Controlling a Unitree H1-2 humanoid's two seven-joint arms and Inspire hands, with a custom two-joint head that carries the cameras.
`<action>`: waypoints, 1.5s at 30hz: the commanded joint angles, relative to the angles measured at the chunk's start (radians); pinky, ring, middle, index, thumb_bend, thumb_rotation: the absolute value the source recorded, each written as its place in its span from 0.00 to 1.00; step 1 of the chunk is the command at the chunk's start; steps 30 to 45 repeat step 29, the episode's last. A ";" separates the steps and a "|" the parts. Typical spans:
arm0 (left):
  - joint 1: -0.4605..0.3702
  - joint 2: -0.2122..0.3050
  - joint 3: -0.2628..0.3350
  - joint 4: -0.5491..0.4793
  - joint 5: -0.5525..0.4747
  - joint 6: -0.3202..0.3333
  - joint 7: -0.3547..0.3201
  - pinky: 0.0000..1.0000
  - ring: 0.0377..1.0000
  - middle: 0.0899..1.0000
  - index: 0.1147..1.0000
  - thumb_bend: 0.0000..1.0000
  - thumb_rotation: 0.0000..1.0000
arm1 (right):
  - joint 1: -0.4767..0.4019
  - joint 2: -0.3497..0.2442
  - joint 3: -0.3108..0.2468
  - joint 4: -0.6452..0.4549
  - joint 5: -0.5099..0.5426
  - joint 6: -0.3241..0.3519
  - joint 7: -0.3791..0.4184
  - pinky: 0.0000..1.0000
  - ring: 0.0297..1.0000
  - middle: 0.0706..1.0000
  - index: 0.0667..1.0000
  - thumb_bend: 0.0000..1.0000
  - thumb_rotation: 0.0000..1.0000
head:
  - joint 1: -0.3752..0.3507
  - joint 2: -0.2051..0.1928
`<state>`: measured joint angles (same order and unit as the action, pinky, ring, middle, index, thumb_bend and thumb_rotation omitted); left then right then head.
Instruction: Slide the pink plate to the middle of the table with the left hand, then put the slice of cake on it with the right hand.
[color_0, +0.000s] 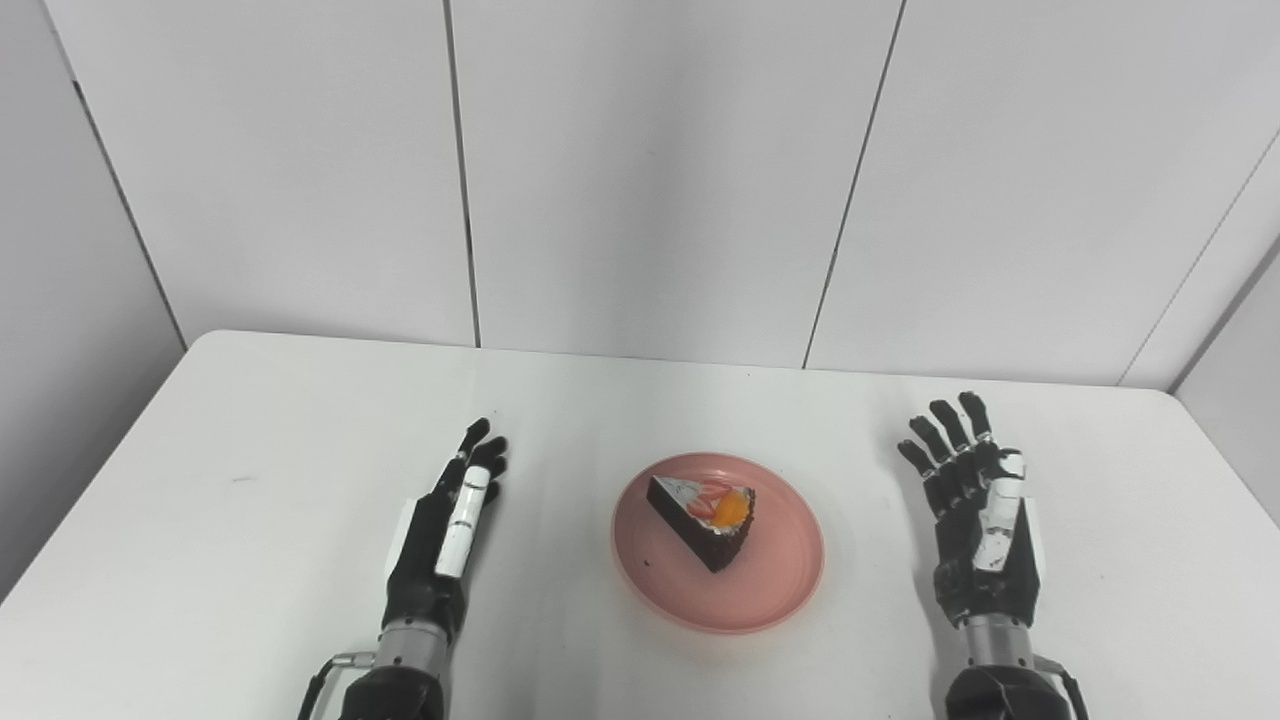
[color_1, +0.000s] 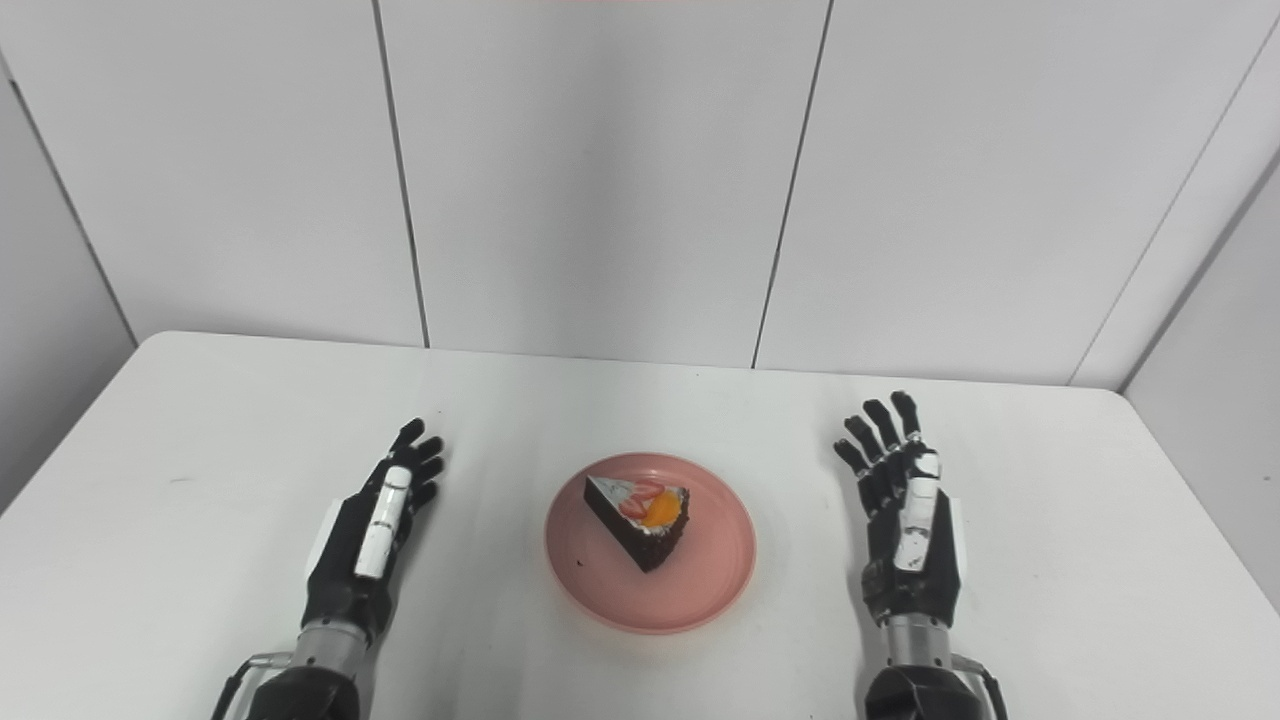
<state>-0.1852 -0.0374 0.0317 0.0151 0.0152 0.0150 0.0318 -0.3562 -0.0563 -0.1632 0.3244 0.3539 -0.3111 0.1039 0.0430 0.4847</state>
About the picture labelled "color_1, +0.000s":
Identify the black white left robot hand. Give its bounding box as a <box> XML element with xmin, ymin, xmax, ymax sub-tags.
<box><xmin>302</xmin><ymin>418</ymin><xmax>446</xmax><ymax>643</ymax></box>

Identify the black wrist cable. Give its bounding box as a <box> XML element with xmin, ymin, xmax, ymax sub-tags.
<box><xmin>950</xmin><ymin>654</ymin><xmax>1009</xmax><ymax>720</ymax></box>
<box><xmin>210</xmin><ymin>652</ymin><xmax>297</xmax><ymax>720</ymax></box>

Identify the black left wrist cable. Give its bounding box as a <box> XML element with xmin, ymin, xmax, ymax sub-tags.
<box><xmin>210</xmin><ymin>652</ymin><xmax>297</xmax><ymax>720</ymax></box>

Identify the pink round plate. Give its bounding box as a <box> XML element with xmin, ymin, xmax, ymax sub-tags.
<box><xmin>544</xmin><ymin>452</ymin><xmax>758</xmax><ymax>635</ymax></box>

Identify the chocolate cake slice with fruit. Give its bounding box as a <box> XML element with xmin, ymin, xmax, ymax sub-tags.
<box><xmin>584</xmin><ymin>475</ymin><xmax>691</xmax><ymax>574</ymax></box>

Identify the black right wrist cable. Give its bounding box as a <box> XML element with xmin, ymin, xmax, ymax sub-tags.
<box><xmin>950</xmin><ymin>654</ymin><xmax>1009</xmax><ymax>720</ymax></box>

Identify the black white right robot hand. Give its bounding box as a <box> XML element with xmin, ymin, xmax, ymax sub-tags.
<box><xmin>833</xmin><ymin>390</ymin><xmax>967</xmax><ymax>630</ymax></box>

